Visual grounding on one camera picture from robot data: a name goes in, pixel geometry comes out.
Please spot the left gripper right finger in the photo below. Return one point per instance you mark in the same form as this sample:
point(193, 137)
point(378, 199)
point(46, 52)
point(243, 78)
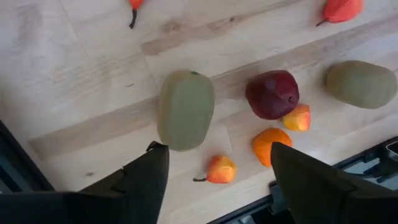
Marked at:
point(311, 193)

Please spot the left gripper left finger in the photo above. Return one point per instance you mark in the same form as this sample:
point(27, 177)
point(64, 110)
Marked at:
point(140, 193)

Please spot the small orange tangerine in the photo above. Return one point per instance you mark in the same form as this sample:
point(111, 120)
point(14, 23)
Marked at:
point(264, 146)

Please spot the small yellow-red peach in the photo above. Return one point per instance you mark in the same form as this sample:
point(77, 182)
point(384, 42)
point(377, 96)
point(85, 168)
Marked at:
point(298, 119)

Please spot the small orange pear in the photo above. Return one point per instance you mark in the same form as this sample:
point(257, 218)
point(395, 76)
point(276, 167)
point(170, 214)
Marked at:
point(221, 170)
point(342, 11)
point(136, 3)

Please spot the green-brown kiwi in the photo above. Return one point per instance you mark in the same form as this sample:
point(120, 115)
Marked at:
point(360, 84)
point(185, 110)

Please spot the dark red dimpled fruit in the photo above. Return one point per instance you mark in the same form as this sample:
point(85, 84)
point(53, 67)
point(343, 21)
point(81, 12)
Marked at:
point(270, 95)

